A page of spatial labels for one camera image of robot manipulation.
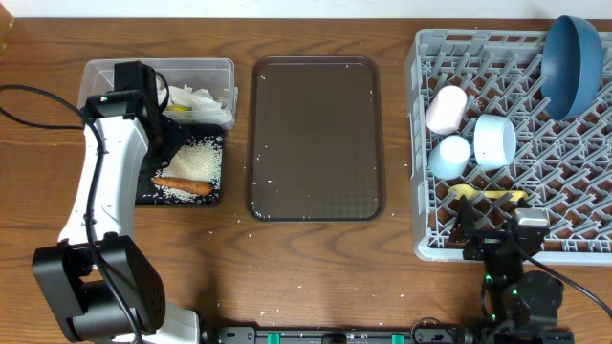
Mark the dark blue plate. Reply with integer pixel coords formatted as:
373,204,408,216
541,15,603,121

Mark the dark brown serving tray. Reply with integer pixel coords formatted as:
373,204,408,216
246,56,385,222

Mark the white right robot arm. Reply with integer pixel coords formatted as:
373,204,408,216
449,196,574,343

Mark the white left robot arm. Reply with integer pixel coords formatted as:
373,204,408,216
33,90,200,343

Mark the pink cup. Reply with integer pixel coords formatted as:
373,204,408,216
425,85,468,135

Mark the cream plastic spoon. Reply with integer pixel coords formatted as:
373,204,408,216
448,183,528,202

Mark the clear plastic bin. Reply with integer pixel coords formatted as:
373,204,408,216
77,57,238,129

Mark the light blue cup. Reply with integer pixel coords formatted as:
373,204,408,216
427,136,471,180

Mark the black square bin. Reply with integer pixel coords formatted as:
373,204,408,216
135,124,225,206

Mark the light blue bowl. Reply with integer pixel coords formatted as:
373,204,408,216
473,114,517,171

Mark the crumpled white paper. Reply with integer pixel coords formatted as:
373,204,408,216
157,79,223,112

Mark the orange carrot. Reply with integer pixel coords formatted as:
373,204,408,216
152,177,213,196

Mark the pile of rice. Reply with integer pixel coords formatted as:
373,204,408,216
153,136,223,205

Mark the yellow snack wrapper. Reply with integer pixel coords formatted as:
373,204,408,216
165,105,192,112

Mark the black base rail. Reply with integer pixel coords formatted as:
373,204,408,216
200,318,477,344

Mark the grey dishwasher rack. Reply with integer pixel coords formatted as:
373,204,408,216
404,29,611,266

